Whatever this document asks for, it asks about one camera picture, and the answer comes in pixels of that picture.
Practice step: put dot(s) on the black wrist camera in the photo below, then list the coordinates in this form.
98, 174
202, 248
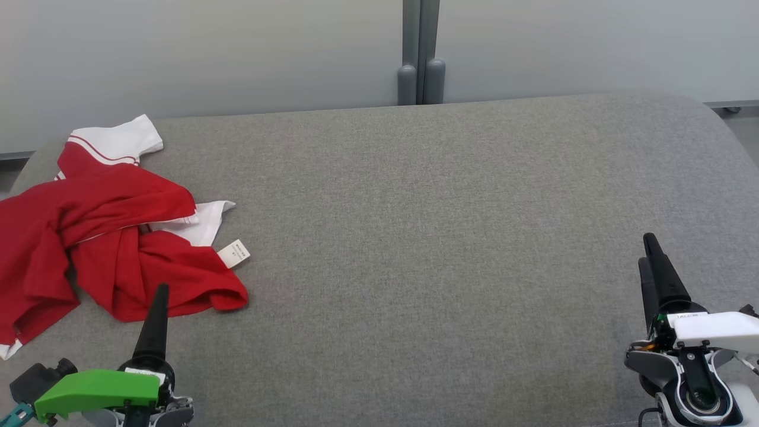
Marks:
35, 379
748, 311

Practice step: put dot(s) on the red t-shirt white sleeves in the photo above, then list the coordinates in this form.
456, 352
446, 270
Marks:
178, 279

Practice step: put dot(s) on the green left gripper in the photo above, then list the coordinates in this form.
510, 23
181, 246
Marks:
95, 388

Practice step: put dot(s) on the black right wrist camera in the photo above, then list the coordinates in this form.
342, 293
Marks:
748, 311

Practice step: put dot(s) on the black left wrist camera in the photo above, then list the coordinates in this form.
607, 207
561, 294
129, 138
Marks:
35, 379

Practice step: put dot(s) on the grey partition post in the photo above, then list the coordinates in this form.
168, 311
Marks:
433, 71
408, 71

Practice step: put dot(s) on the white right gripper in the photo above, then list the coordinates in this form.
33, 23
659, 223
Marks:
717, 332

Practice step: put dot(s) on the grey partition base rail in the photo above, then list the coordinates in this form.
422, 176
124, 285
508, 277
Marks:
15, 156
732, 105

